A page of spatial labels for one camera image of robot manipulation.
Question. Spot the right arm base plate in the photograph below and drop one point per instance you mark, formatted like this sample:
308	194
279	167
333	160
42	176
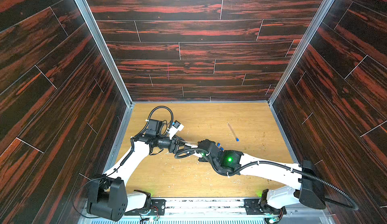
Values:
255	206

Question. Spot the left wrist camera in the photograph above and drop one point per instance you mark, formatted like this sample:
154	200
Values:
176	126

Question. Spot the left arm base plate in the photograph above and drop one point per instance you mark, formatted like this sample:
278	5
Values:
154	207

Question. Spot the aluminium front rail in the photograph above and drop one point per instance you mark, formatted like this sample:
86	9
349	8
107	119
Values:
228	210

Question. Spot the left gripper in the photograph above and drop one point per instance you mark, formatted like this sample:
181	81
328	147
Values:
174	144

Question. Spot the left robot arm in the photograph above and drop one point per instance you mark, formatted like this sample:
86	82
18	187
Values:
106	193

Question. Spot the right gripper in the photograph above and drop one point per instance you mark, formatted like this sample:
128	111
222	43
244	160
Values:
201	147

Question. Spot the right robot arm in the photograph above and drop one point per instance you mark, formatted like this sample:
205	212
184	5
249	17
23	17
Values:
301	185

